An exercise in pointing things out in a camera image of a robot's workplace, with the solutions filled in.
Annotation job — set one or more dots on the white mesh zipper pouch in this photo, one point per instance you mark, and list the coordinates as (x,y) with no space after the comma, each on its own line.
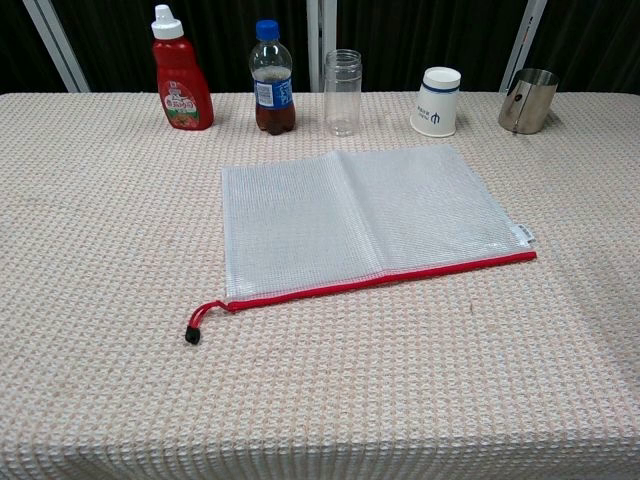
(350,225)

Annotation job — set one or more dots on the beige waffle weave tablecloth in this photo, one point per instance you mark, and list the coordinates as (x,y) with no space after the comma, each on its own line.
(320,375)

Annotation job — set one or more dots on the clear empty plastic jar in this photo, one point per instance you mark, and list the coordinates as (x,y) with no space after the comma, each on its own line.
(342,95)

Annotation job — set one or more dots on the cola bottle with blue cap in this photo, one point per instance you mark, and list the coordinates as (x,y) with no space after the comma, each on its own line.
(272,85)

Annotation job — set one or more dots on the white paper cup blue print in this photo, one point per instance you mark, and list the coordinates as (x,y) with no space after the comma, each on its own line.
(436,105)

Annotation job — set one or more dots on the red ketchup squeeze bottle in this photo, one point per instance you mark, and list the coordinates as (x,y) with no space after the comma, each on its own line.
(181,85)

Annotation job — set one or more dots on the stainless steel cup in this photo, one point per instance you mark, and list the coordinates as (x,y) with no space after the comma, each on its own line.
(527,102)

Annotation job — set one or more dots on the white metal frame post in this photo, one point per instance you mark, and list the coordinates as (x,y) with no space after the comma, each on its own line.
(57,45)
(315,45)
(522,40)

